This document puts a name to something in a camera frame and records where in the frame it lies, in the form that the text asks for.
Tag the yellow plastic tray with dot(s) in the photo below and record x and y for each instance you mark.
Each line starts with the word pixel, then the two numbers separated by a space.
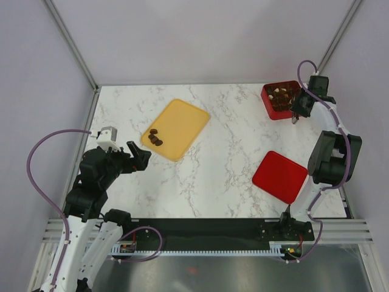
pixel 178 125

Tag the aluminium frame post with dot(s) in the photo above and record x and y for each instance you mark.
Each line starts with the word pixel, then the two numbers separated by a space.
pixel 340 32
pixel 70 43

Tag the red box lid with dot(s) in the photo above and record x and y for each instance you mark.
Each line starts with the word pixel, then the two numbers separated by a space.
pixel 280 177

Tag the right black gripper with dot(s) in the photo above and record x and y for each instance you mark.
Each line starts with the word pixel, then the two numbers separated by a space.
pixel 295 106

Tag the red chocolate box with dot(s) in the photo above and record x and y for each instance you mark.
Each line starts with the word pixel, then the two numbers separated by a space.
pixel 278 104

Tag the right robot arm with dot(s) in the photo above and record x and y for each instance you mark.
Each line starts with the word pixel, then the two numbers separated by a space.
pixel 334 157

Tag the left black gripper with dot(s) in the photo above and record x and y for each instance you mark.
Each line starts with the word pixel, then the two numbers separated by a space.
pixel 138 162

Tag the white cable duct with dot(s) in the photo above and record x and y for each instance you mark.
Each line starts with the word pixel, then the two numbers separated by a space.
pixel 274 250

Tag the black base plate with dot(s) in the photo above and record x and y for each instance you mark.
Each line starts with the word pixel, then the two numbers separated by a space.
pixel 218 234

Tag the right aluminium frame post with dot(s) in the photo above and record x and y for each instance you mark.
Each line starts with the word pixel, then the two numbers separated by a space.
pixel 340 32

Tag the left aluminium frame post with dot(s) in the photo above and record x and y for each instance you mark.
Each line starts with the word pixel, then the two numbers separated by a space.
pixel 70 43

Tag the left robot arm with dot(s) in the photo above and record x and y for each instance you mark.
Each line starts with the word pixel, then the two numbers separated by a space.
pixel 76 265

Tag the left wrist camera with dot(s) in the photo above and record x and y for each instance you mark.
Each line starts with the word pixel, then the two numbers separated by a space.
pixel 106 139

